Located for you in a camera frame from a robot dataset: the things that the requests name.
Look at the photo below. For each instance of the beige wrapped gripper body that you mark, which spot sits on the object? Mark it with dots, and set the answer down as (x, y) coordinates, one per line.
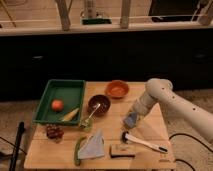
(142, 106)

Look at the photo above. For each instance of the blue grey sponge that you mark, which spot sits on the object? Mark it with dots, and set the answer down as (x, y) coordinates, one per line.
(131, 120)

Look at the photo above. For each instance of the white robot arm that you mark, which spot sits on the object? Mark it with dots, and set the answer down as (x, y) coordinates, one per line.
(161, 91)

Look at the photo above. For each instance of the orange bowl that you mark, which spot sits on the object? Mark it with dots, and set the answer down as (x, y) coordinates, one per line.
(117, 89)

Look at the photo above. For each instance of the dark brown bowl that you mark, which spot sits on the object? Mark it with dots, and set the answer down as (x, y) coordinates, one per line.
(104, 105)

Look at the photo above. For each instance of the wooden block eraser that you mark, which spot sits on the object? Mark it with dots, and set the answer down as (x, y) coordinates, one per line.
(121, 150)

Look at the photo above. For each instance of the grey folded cloth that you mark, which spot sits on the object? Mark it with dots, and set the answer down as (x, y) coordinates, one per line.
(93, 148)

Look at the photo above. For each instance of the yellow corn cob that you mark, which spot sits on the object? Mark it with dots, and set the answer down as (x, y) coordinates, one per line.
(69, 116)

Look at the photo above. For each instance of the green plastic tray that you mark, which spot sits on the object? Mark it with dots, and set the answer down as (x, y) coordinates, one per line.
(71, 92)

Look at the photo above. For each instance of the green cucumber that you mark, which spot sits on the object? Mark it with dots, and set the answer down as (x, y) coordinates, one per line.
(77, 161)

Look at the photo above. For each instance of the orange tomato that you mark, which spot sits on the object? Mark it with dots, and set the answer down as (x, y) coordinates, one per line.
(57, 105)

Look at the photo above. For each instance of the dark grape bunch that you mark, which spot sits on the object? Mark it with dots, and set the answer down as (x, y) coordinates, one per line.
(54, 132)

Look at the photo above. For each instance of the black pole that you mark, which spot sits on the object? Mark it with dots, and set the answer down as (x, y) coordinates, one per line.
(16, 148)

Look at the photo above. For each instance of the white handled brush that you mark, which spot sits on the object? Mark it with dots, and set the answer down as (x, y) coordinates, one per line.
(126, 136)

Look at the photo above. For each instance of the green handled spoon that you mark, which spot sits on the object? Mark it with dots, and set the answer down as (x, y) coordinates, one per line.
(86, 121)

